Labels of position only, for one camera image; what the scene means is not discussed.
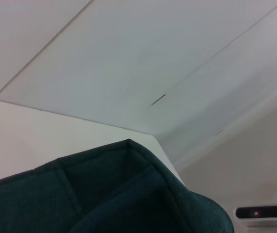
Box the white head camera unit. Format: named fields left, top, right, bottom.
left=234, top=203, right=277, bottom=233

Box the dark teal insulated lunch bag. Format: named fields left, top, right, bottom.
left=0, top=138, right=235, bottom=233

